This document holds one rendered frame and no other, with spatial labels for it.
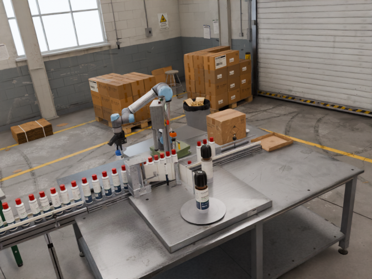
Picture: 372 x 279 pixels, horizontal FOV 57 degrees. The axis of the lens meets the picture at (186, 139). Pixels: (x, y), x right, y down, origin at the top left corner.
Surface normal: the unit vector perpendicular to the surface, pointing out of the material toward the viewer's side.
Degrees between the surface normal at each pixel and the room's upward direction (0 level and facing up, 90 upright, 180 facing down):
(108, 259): 0
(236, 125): 90
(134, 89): 90
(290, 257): 1
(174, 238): 0
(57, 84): 90
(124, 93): 91
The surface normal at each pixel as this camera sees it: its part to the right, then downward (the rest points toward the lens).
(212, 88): -0.72, 0.32
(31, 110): 0.64, 0.25
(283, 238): -0.07, -0.90
